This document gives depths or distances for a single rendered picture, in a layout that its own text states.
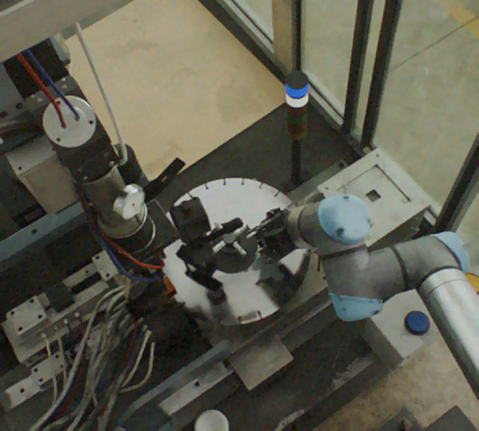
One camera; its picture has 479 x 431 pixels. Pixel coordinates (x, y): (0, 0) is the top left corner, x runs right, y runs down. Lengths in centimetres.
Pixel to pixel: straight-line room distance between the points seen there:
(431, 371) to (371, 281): 129
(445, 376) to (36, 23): 212
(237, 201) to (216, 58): 60
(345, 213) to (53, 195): 43
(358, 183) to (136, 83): 73
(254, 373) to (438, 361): 102
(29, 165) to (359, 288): 51
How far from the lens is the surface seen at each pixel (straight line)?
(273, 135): 168
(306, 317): 145
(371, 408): 219
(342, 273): 97
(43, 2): 21
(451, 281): 97
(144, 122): 174
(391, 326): 132
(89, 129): 75
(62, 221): 131
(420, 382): 223
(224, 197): 136
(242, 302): 127
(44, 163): 86
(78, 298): 144
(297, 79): 126
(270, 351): 137
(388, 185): 144
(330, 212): 95
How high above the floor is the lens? 215
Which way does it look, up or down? 62 degrees down
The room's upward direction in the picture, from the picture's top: 9 degrees counter-clockwise
